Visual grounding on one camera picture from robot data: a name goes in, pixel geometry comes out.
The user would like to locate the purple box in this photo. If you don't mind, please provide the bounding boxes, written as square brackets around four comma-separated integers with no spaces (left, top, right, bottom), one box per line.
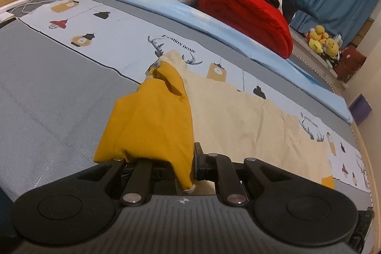
[349,94,372,125]

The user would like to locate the red folded blanket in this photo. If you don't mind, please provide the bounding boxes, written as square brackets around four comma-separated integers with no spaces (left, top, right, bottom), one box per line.
[198,0,293,59]

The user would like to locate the yellow plush toys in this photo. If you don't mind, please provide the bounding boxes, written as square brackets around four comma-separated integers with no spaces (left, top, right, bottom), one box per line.
[306,25,340,65]

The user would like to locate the white charging cable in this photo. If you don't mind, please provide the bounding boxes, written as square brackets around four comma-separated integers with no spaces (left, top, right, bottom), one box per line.
[0,0,70,17]

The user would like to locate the light blue folded sheet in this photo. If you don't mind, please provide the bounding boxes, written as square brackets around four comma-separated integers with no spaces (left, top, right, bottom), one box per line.
[115,0,353,124]

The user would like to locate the beige and yellow hooded jacket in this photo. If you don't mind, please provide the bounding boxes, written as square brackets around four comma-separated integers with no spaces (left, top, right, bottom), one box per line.
[94,51,334,194]

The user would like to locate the grey printed bed sheet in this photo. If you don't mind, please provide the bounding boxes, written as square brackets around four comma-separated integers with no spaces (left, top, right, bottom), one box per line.
[1,0,360,200]

